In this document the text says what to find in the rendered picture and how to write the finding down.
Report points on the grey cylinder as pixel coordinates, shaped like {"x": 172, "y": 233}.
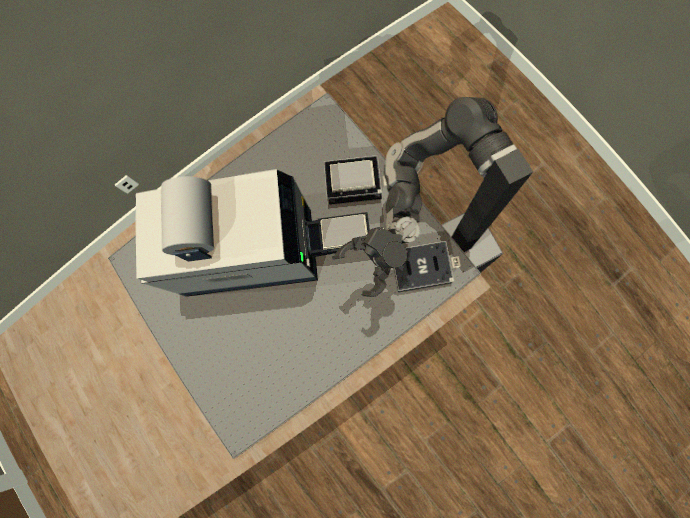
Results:
{"x": 186, "y": 214}

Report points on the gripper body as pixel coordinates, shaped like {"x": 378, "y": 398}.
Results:
{"x": 386, "y": 247}

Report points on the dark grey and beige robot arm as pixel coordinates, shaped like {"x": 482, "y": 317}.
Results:
{"x": 468, "y": 120}

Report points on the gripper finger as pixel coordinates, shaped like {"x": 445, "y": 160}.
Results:
{"x": 358, "y": 244}
{"x": 380, "y": 275}

